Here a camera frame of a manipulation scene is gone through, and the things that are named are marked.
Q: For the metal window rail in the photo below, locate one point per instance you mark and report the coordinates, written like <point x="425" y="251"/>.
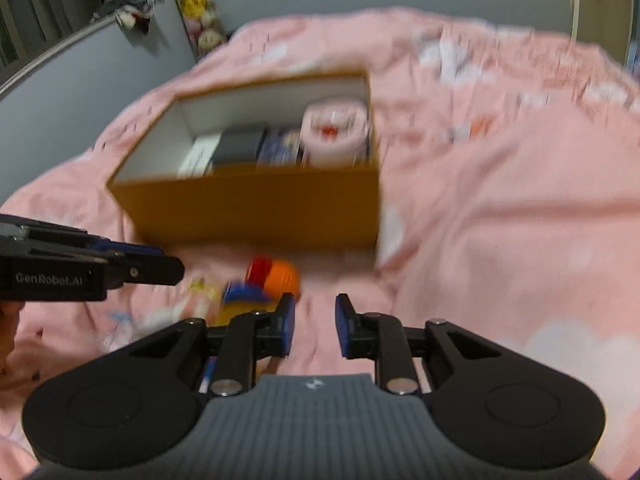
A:
<point x="38" y="61"/>

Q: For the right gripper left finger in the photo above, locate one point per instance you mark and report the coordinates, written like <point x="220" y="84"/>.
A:
<point x="243" y="341"/>

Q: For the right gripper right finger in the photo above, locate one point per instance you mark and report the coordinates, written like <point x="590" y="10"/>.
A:
<point x="382" y="339"/>

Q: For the pink paper crane duvet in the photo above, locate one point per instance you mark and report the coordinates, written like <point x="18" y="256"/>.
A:
<point x="510" y="177"/>

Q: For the cream bedroom door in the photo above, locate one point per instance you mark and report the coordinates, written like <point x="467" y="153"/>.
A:
<point x="607" y="23"/>

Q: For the orange cardboard storage box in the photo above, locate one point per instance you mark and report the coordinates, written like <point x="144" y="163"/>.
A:
<point x="295" y="207"/>

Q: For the person's left hand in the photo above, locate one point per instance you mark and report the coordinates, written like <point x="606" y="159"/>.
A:
<point x="10" y="312"/>

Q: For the grey plush wall toy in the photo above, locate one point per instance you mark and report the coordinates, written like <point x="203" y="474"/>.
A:
<point x="128" y="14"/>

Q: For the dark blue printed box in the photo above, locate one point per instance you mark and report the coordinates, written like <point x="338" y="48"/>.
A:
<point x="281" y="147"/>

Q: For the dark grey box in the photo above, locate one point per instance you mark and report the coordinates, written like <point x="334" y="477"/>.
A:
<point x="238" y="145"/>

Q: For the long white product box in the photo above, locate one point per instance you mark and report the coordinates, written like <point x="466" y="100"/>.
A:
<point x="199" y="157"/>

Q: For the orange red knitted toy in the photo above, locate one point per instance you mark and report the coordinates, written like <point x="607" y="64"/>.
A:
<point x="273" y="277"/>

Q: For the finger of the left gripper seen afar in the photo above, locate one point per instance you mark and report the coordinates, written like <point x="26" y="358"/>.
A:
<point x="137" y="264"/>

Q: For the pink round container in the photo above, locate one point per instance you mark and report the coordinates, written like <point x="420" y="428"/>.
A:
<point x="335" y="132"/>

